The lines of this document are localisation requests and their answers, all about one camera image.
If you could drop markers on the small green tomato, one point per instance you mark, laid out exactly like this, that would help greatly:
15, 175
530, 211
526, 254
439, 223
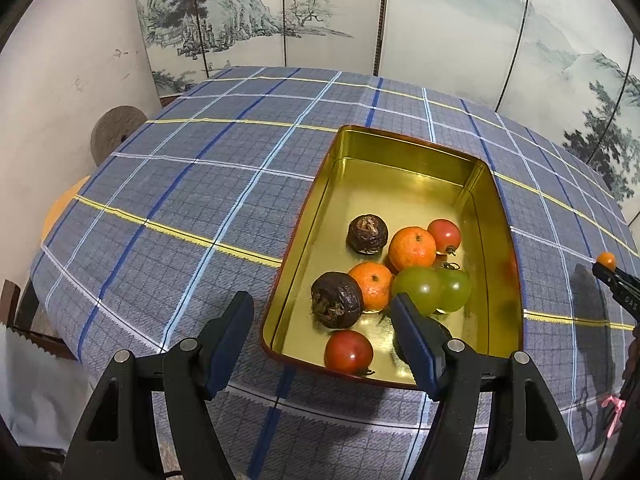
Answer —
420, 285

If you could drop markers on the dark wooden frame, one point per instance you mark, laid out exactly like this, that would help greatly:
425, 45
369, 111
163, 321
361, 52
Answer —
30, 320

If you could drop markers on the small mandarin orange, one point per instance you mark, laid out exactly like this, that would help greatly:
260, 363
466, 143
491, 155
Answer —
606, 260

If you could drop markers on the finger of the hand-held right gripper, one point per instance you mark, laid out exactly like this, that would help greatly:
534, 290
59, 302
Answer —
617, 282

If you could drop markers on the blue plaid tablecloth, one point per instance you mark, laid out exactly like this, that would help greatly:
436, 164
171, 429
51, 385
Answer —
200, 185

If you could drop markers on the large mandarin orange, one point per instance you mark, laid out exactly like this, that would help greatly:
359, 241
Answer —
412, 248

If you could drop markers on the painted landscape folding screen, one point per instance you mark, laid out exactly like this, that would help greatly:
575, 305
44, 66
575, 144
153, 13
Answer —
450, 20

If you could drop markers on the red tomato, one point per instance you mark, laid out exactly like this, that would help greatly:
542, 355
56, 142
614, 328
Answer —
348, 352
445, 235

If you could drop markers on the round orange stool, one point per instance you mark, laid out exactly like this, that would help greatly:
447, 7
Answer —
60, 205

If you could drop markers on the round stone disc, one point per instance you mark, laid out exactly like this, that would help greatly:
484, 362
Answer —
115, 132

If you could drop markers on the large dark water chestnut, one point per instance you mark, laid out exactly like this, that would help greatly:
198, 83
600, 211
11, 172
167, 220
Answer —
368, 232

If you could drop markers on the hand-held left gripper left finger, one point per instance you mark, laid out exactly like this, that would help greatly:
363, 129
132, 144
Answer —
230, 345

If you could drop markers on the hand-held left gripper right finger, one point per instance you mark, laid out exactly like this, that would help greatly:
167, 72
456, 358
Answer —
415, 345

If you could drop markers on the white paper bag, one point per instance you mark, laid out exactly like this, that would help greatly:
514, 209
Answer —
35, 390

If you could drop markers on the red and gold tin box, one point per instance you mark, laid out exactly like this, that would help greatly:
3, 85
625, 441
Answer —
400, 170

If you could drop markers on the pink ribbon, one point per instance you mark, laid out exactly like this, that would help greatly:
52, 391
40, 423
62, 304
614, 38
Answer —
612, 410

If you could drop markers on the large green tomato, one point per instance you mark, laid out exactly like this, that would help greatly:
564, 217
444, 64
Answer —
457, 287

